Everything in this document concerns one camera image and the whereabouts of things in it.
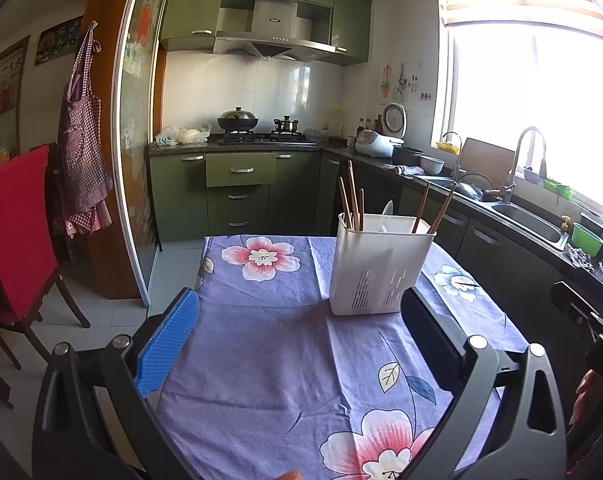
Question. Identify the steel range hood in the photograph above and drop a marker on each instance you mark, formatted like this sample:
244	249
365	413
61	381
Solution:
276	30

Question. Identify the small cooking pot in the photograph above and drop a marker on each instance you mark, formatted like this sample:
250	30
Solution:
286	125

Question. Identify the green kitchen wall cabinets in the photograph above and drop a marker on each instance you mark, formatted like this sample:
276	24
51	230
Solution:
191	10

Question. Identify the black inner pot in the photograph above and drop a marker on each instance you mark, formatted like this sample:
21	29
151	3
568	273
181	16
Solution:
406	156

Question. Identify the pink dish rag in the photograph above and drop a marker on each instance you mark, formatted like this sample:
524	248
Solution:
404	170

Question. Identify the striped window blind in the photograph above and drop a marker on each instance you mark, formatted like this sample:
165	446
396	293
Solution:
506	7

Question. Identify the dark wall poster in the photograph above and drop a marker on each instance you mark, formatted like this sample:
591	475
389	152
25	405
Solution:
59	40

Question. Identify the red covered wooden chair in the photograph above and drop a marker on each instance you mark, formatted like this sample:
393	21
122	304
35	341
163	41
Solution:
16	230

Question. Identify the black wok with lid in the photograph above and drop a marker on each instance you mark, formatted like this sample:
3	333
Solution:
237	121

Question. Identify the person's right hand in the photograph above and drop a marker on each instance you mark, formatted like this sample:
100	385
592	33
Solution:
584	400

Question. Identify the dark pan in sink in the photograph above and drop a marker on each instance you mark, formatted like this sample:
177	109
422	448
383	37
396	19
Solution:
474	190

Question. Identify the wooden cutting board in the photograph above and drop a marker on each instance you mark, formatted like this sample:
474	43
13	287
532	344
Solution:
486	162

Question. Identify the purple cup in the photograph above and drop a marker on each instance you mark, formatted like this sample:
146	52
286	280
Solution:
532	176

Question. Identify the green plastic tray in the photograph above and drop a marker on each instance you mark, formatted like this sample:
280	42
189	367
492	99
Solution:
559	189

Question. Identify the bundle of wooden chopsticks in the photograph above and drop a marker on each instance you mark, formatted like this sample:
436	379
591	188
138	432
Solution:
354	195

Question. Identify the green plastic bowl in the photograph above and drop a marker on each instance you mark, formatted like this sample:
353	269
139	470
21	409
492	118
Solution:
587	240

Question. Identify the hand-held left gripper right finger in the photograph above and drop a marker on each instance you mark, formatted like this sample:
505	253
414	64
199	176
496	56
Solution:
431	340

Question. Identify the checked apron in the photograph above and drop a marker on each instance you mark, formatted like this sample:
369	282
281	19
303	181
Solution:
81	160

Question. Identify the white bowl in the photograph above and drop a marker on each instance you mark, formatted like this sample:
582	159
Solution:
432	165

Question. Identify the kitchen window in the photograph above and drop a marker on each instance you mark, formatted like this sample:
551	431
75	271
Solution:
531	110

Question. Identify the dark brown chopstick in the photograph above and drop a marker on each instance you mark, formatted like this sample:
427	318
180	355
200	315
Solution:
421	207
442	208

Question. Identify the white plastic utensil holder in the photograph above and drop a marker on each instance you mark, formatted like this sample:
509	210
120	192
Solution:
366	255

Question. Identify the green kitchen base cabinets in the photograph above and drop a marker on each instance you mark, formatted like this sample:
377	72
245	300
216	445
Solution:
241	195

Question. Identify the glass sliding door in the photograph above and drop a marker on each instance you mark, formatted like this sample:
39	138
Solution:
136	160

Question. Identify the steel kitchen sink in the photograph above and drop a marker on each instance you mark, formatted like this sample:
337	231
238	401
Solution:
531	222

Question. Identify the yellow sponge holder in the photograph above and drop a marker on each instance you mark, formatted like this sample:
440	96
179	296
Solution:
446	146

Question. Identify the small steel faucet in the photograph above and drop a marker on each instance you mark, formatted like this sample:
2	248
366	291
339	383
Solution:
456	160

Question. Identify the tall steel faucet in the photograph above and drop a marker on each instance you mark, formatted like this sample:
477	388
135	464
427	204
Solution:
519	145

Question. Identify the clear plastic spoon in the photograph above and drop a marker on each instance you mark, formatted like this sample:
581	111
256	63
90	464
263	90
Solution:
389	214

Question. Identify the gas stove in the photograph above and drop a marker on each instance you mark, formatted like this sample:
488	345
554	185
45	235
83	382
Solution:
266	138

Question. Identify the white plastic bag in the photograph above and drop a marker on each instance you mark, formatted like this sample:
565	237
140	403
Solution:
181	135

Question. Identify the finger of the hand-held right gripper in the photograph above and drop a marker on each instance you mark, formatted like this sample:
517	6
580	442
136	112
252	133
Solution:
574	307

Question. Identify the condiment bottles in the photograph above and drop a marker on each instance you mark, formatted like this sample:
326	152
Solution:
369	127

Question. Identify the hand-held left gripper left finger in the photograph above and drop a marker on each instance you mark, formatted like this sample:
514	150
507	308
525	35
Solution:
166	345

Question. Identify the white rice cooker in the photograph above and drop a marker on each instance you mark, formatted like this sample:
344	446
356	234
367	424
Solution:
376	142

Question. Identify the person's left hand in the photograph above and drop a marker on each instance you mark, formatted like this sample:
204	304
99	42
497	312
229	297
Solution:
289	476

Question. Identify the purple floral tablecloth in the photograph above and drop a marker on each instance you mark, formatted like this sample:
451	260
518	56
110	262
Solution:
281	335

